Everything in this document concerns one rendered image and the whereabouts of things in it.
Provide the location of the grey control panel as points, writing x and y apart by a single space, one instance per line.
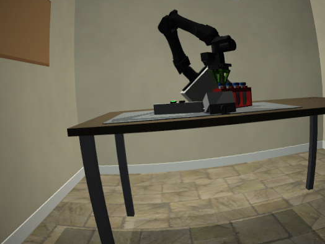
219 102

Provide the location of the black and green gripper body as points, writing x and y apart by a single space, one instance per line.
220 66

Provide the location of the red tube rack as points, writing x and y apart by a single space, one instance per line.
241 90

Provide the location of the grey flat mat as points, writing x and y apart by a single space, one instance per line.
149 115

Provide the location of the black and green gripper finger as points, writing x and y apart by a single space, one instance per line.
214 76
222 71

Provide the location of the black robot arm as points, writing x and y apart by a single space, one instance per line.
169 25

